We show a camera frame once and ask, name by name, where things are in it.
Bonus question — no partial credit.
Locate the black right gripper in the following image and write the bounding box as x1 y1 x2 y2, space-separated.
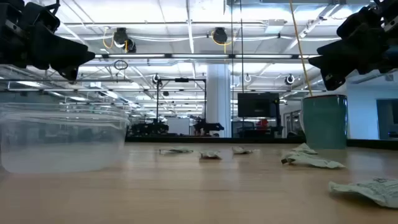
308 0 398 91

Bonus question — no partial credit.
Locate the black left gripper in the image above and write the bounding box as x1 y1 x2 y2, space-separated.
0 0 96 82

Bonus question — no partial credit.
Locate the white green sweetener packet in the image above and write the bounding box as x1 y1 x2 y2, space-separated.
232 146 254 156
280 151 346 170
198 150 223 161
328 177 398 209
159 147 194 156
292 142 319 156

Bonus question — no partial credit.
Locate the teal cup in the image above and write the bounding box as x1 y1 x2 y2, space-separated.
302 94 348 150

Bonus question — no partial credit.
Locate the dark window panel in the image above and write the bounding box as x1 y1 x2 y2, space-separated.
376 98 398 140

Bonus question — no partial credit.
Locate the clear plastic bin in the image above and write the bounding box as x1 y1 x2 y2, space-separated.
0 101 131 174

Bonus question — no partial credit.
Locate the black monitor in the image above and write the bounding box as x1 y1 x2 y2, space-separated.
237 92 280 119

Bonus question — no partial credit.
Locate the white panel board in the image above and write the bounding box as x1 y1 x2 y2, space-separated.
167 117 191 136

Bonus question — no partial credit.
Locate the white building column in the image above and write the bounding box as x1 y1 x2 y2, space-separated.
206 63 232 138

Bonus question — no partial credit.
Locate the long ceiling light bar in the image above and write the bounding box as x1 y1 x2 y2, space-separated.
93 53 322 60

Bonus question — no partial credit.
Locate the black table rim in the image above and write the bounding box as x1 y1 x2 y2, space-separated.
125 135 398 151

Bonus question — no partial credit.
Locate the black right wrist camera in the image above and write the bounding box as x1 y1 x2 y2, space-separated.
336 4 379 41

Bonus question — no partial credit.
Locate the black cable loop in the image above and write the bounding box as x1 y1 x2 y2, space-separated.
113 59 129 71

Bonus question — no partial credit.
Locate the yellow hanging cable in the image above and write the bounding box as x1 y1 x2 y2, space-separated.
289 0 313 97

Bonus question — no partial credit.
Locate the black metal frame rig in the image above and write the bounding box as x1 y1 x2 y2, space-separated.
155 77 207 124

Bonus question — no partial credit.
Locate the black hanging cable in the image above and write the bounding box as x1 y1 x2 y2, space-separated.
229 0 234 138
239 0 245 94

